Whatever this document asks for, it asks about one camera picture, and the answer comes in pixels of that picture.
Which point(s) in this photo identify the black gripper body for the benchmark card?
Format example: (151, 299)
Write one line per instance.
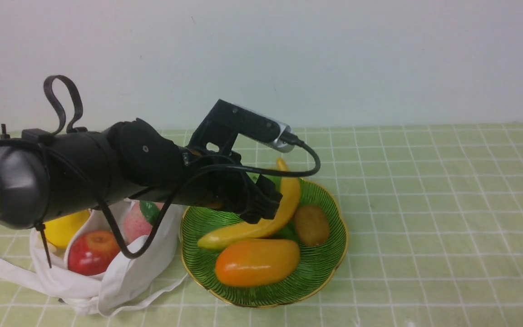
(220, 190)

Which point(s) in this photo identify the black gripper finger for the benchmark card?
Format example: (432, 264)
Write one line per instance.
(262, 199)

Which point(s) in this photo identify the yellow banana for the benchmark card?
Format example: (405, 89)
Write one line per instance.
(221, 238)

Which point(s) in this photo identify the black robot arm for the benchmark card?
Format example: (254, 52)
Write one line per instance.
(45, 177)

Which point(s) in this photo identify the green glass fruit plate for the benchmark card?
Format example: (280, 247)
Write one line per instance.
(316, 267)

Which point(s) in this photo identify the white cloth tote bag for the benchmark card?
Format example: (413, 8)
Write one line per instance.
(107, 293)

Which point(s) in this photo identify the brown kiwi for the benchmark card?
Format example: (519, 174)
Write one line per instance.
(311, 225)

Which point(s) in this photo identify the orange mango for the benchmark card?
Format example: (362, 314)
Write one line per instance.
(257, 262)

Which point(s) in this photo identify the pink peach with leaf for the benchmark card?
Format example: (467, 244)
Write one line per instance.
(140, 219)

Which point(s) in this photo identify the red apple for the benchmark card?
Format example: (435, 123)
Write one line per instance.
(91, 253)

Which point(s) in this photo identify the yellow lemon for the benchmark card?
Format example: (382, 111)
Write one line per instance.
(61, 231)

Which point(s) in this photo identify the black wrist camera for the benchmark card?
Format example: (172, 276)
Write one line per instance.
(226, 121)

